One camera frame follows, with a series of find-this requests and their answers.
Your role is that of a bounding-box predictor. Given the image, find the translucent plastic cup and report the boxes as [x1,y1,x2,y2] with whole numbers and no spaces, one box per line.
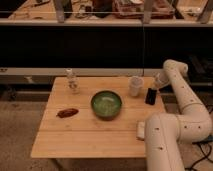
[129,76,143,97]

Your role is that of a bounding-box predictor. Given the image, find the wooden folding table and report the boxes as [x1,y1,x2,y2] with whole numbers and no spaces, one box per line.
[31,77,165,159]

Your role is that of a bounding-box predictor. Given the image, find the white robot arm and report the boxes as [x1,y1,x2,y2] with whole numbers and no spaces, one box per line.
[145,59,213,171]

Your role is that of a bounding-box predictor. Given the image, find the white rectangular sponge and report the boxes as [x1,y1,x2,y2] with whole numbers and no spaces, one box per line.
[136,121,145,140]

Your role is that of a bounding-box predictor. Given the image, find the black floor cable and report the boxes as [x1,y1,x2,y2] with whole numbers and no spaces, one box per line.
[184,143,213,171]

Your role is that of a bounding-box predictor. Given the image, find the black box on floor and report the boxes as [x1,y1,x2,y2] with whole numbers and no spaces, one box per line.
[200,135,213,144]

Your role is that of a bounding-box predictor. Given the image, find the green ceramic bowl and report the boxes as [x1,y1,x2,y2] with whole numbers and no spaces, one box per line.
[90,90,122,120]

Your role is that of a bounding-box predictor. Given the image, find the black eraser block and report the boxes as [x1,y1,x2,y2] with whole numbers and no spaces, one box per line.
[145,88,157,105]

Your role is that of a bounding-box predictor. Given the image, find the small clear plastic bottle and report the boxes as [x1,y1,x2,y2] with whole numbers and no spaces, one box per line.
[66,69,79,94]

